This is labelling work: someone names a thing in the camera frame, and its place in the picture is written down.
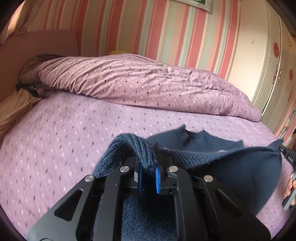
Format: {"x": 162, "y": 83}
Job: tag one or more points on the bed with purple dotted sheet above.
{"x": 69, "y": 139}

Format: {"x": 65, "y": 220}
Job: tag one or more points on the framed wall photo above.
{"x": 196, "y": 3}

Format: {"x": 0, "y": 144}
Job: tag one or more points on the purple dotted quilt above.
{"x": 127, "y": 78}

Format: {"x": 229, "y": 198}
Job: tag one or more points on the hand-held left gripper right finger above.
{"x": 158, "y": 180}

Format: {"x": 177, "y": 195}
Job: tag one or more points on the white wardrobe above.
{"x": 268, "y": 69}

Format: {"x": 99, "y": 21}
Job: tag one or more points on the pink window curtain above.
{"x": 16, "y": 20}

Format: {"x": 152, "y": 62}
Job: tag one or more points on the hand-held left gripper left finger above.
{"x": 138, "y": 178}

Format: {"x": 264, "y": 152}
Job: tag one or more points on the yellow item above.
{"x": 116, "y": 52}

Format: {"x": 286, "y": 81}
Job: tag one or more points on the tan pillow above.
{"x": 16, "y": 109}

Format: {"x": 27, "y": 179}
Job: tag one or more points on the pink padded headboard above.
{"x": 34, "y": 46}

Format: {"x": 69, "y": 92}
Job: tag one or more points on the navy diamond-pattern knit sweater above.
{"x": 231, "y": 166}

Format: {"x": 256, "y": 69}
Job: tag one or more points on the dark cloth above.
{"x": 32, "y": 76}

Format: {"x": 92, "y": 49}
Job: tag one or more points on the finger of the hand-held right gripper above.
{"x": 289, "y": 156}

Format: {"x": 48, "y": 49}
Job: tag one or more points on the person's right hand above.
{"x": 291, "y": 188}

